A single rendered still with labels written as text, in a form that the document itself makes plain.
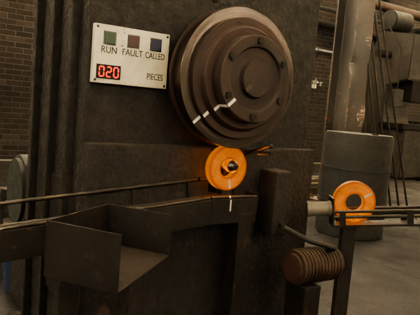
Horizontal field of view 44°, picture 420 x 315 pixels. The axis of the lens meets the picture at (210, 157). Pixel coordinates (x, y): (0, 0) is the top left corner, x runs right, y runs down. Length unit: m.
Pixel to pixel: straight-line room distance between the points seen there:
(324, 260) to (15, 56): 6.33
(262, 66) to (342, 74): 4.52
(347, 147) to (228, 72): 2.84
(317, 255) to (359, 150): 2.53
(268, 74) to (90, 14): 0.59
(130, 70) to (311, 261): 0.90
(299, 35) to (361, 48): 3.94
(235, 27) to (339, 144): 2.81
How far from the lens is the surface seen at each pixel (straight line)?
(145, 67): 1.71
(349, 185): 1.96
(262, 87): 1.69
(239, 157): 1.80
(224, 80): 1.61
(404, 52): 9.62
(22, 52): 7.72
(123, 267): 1.34
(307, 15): 2.17
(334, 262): 1.96
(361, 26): 6.06
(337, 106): 6.18
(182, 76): 1.63
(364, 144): 4.36
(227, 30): 1.69
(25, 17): 7.78
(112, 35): 1.67
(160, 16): 1.77
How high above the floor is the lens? 1.02
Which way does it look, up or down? 6 degrees down
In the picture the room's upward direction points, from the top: 5 degrees clockwise
